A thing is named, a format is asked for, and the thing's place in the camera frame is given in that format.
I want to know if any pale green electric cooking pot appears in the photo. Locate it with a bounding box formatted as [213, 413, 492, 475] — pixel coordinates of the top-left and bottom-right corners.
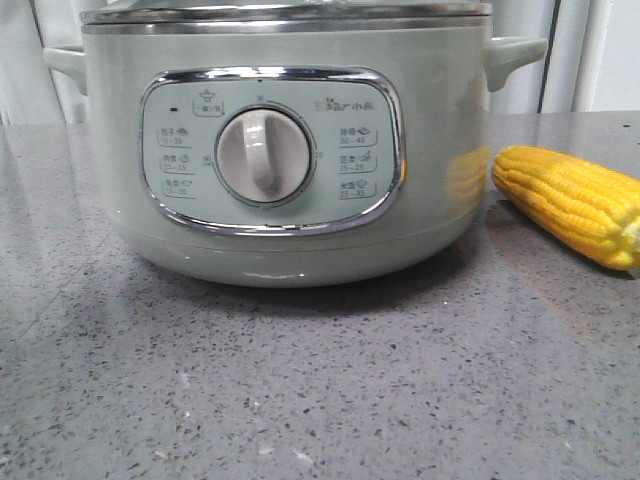
[43, 21, 547, 287]

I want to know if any glass pot lid steel rim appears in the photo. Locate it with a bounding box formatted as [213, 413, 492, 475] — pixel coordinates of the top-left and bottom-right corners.
[80, 1, 492, 25]

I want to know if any yellow corn cob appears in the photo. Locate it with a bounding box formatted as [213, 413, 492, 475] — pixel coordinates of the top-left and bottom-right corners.
[492, 146, 639, 271]

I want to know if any black power cable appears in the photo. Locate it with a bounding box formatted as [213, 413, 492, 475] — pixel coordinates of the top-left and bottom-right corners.
[536, 0, 562, 114]

